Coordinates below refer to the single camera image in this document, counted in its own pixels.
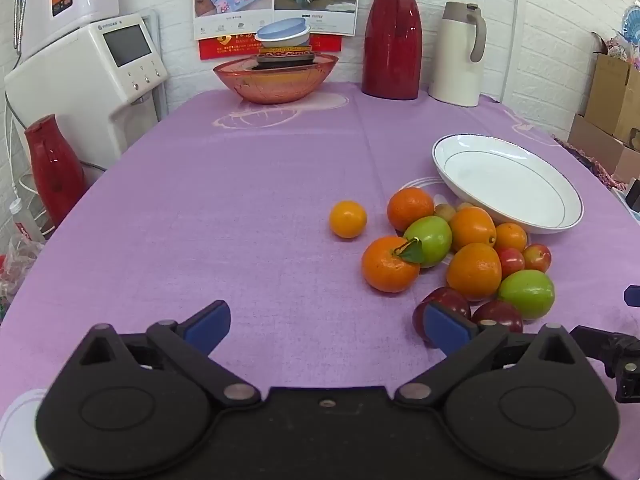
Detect dark red plum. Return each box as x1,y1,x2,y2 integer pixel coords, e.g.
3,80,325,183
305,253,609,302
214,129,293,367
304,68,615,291
471,300,524,333
412,287,471,348

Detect large orange front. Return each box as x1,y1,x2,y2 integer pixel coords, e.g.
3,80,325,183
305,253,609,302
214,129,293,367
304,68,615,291
446,243,502,301

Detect green apple front right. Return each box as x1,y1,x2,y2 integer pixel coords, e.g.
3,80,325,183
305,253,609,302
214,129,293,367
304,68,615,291
497,270,555,321

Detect green apple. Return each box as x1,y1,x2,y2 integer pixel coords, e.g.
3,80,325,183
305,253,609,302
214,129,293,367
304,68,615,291
404,216,452,268
497,270,555,321

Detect small red apple left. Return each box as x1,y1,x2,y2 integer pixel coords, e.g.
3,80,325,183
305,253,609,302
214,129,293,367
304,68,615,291
497,247,526,280

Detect small red apple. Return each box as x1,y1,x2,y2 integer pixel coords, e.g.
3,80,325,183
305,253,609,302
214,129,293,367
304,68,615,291
523,244,552,273
497,247,526,280

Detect small red apple right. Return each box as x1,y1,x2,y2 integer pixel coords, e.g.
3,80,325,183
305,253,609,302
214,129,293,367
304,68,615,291
523,244,552,273

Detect orange with green leaf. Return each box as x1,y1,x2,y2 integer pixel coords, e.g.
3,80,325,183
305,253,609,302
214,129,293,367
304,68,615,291
361,236,420,294

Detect green apple centre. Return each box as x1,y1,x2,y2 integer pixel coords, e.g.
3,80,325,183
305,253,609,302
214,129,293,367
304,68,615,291
404,216,452,268

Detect small orange by plate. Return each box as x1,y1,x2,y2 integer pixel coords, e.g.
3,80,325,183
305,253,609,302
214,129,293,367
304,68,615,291
494,222,528,252

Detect oval orange middle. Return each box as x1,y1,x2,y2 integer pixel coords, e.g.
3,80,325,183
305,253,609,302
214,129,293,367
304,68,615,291
449,207,497,252

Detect brown kiwi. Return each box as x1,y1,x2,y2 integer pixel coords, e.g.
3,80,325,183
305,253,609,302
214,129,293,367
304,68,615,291
434,203,457,222

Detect orange at back left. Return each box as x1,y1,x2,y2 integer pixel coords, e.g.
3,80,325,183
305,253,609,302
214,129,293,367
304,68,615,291
386,188,435,232

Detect white plate with blue rim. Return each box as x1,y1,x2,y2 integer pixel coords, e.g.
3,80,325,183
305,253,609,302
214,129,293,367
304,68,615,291
432,133,585,235

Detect purple tablecloth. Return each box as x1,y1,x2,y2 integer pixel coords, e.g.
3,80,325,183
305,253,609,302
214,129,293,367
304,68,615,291
0,81,640,480

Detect cardboard boxes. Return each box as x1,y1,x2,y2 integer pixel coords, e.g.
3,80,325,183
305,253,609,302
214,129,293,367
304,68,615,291
568,35,639,182

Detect small lone yellow orange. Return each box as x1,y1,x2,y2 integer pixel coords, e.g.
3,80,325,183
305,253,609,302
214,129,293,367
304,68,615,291
329,200,368,240

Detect plastic bottle red label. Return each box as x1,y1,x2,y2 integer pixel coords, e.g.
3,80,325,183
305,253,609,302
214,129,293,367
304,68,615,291
10,197,46,244

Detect red thermos on left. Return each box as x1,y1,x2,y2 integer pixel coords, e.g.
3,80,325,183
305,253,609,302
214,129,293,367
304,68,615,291
25,114,88,226

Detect white thermos jug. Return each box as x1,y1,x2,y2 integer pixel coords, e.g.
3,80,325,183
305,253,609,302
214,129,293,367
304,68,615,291
428,1,487,107

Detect red glass bowl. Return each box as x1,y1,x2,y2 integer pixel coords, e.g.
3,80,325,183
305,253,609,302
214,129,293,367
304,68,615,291
213,53,338,105

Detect white water dispenser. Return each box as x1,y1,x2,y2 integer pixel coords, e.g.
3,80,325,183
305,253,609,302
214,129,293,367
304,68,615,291
4,13,168,169

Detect stacked dishes in bowl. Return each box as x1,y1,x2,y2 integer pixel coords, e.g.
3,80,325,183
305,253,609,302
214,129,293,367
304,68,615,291
255,44,314,70

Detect tall red thermos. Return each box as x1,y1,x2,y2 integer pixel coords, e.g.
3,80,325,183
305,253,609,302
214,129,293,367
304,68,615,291
361,0,423,101

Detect blue lidded white bowl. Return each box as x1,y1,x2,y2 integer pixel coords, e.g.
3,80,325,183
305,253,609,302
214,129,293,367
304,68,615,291
255,18,310,48

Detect wall calendar poster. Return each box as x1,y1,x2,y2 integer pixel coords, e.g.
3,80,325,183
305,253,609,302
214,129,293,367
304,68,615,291
193,0,359,61

